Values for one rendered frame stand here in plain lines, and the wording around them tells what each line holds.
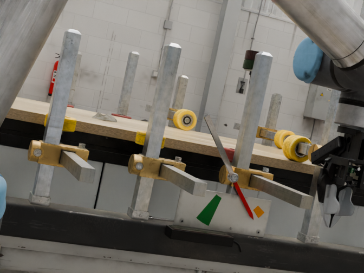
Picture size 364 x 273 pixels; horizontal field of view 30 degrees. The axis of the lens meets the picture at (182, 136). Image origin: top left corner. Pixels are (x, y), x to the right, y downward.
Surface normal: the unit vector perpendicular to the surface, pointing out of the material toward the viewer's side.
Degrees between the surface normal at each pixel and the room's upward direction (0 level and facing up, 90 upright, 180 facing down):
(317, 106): 90
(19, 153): 90
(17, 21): 87
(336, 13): 95
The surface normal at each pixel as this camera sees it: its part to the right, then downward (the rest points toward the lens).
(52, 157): 0.33, 0.12
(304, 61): -0.89, -0.17
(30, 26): 0.65, 0.25
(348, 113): -0.62, -0.11
